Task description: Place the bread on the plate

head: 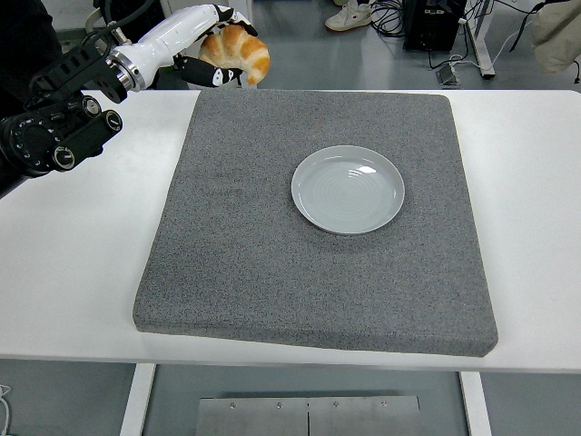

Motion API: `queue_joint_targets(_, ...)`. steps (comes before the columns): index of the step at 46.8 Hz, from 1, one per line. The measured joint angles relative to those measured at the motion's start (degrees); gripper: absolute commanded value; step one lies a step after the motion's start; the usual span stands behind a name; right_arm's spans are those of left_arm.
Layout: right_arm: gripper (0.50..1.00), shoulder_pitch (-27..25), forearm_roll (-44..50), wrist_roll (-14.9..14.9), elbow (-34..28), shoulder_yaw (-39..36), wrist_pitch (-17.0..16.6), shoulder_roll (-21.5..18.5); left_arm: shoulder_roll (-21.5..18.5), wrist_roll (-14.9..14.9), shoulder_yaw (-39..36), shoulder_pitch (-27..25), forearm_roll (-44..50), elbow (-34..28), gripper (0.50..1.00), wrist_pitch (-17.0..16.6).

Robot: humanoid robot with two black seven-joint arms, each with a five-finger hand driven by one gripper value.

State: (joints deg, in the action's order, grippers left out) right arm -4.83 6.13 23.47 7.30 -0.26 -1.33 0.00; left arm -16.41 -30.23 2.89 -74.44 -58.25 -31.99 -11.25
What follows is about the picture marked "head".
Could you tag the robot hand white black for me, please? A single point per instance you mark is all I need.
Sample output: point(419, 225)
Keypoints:
point(172, 32)

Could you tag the golden croissant bread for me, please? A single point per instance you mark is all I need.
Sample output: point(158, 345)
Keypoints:
point(245, 50)

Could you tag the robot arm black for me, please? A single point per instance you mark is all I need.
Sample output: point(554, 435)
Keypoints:
point(54, 136)

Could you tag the grey round plate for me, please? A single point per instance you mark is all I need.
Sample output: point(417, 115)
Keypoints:
point(347, 191)

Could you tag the grey metal plate with screws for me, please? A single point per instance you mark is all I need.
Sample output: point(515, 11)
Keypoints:
point(272, 418)

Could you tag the person's white shoe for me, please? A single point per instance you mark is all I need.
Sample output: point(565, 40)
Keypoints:
point(347, 19)

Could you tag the black computer tower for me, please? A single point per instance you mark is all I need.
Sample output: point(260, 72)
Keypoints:
point(433, 25)

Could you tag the grey power adapter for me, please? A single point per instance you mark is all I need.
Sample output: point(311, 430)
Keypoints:
point(448, 75)

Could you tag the grey speckled mat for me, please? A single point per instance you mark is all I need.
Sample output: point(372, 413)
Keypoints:
point(295, 290)

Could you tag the white desk leg with foot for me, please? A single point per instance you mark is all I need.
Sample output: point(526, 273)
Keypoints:
point(483, 45)

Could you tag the beige cloth bag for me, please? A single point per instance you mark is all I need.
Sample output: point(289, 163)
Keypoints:
point(556, 36)

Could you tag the white table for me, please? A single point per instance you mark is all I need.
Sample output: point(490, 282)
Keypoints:
point(526, 227)

